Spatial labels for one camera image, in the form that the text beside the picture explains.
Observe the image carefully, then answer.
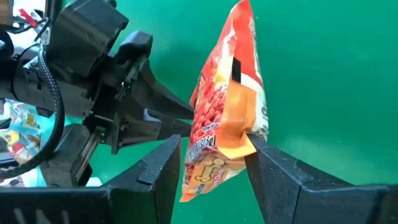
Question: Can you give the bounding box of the red noodle pack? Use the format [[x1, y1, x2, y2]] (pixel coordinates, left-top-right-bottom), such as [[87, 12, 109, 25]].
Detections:
[[179, 0, 270, 203]]

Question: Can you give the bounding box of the red connector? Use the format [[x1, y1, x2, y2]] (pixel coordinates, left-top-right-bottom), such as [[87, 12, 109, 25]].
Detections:
[[18, 8, 39, 28]]

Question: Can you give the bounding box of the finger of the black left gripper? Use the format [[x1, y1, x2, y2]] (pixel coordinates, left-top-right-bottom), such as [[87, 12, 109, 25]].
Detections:
[[136, 58, 195, 121], [144, 108, 192, 141]]

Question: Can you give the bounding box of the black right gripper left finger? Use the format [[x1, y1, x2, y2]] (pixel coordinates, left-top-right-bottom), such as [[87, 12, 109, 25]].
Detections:
[[102, 134, 182, 224]]

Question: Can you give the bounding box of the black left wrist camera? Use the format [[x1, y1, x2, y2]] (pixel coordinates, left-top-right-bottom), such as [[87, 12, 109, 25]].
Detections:
[[45, 0, 130, 79]]

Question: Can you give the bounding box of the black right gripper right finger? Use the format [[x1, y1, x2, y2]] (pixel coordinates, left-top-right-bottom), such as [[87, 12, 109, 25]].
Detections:
[[244, 133, 358, 224]]

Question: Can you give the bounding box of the black braided cable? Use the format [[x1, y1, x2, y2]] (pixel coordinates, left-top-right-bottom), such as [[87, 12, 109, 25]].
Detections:
[[0, 46, 67, 180]]

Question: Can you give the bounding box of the blue Maruchan noodle pack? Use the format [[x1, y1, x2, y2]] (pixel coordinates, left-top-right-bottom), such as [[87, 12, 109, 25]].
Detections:
[[0, 98, 57, 188]]

